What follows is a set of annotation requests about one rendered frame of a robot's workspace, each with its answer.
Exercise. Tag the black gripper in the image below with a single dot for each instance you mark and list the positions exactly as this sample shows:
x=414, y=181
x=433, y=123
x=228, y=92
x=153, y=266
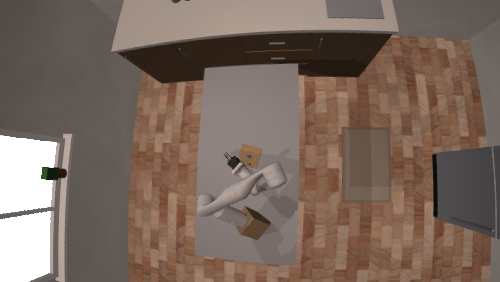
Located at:
x=237, y=166

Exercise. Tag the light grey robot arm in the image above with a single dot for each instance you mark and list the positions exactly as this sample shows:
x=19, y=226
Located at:
x=274, y=177

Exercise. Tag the tan square mat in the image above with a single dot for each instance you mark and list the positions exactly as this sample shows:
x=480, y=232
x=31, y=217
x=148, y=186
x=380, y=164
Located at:
x=254, y=155

